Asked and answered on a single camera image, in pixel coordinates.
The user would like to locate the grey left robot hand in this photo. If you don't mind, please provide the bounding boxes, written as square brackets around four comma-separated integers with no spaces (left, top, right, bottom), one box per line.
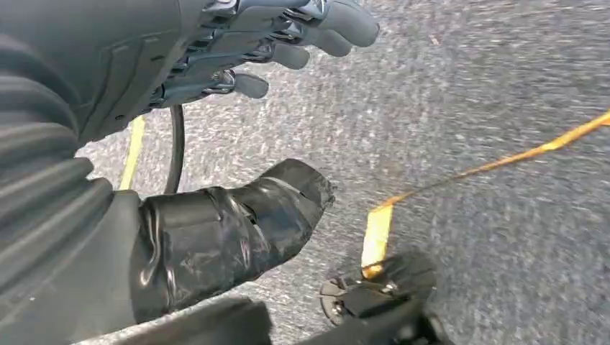
[0,0,381,345]

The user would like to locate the yellow floor tape square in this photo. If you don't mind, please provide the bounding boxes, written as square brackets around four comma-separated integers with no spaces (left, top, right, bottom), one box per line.
[119,109,610,280]

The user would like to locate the black robot foot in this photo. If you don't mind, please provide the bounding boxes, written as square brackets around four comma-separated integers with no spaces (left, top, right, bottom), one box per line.
[295,252,454,345]

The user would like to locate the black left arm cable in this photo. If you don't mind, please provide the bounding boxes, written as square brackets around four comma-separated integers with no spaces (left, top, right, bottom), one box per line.
[163,104,186,196]

